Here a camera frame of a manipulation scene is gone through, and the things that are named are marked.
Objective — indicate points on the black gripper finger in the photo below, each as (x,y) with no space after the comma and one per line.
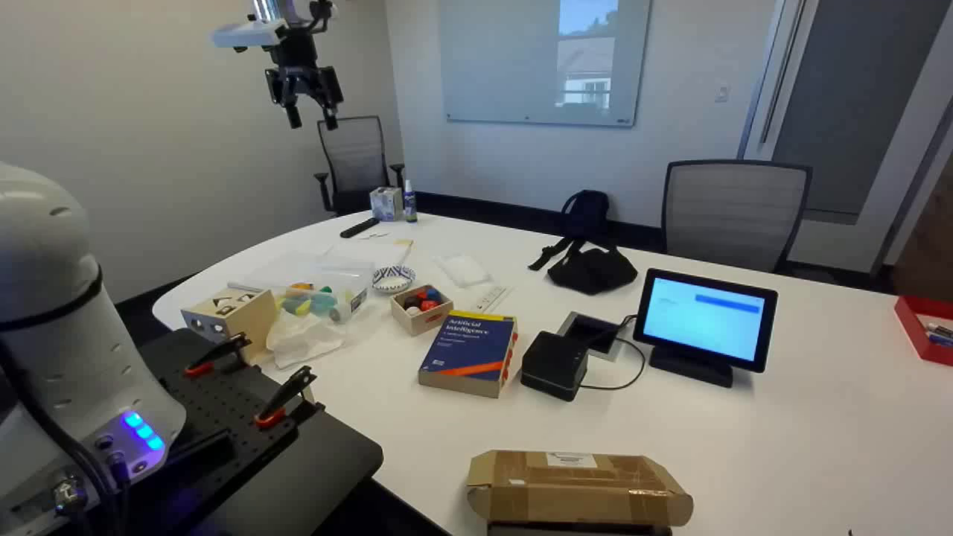
(330,115)
(293,115)

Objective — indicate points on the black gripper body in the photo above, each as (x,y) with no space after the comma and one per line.
(296,73)

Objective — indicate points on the black cube speaker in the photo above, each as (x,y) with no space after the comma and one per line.
(555,365)

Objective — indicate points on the brown cardboard box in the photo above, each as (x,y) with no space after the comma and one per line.
(544,487)

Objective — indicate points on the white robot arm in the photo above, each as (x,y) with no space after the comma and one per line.
(93,419)

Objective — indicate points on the small wooden block box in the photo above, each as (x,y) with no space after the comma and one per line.
(422,309)

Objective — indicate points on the blue book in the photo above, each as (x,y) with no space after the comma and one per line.
(471,353)

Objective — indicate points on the red box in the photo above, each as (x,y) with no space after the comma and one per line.
(927,325)

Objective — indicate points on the black armrest office chair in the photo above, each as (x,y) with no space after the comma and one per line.
(357,163)

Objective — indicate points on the blue spray bottle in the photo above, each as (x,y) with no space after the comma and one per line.
(409,204)

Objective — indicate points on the black remote control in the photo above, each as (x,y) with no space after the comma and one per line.
(360,227)

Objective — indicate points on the clear plastic toy container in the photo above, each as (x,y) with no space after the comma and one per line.
(327,303)

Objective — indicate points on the wooden shape sorter cube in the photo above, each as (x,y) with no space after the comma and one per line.
(237,315)

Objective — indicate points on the glass whiteboard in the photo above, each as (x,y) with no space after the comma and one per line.
(544,61)

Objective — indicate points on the black orange clamp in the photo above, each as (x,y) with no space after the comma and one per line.
(288,390)
(206,361)

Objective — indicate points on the black bag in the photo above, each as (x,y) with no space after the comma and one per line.
(586,258)

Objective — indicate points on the black mounting plate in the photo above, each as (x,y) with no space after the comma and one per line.
(231,477)

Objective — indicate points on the black square table socket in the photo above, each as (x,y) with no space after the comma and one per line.
(598,335)

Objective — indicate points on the black tablet display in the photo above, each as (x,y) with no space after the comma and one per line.
(704,328)

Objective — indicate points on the grey mesh office chair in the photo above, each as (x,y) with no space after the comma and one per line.
(733,213)

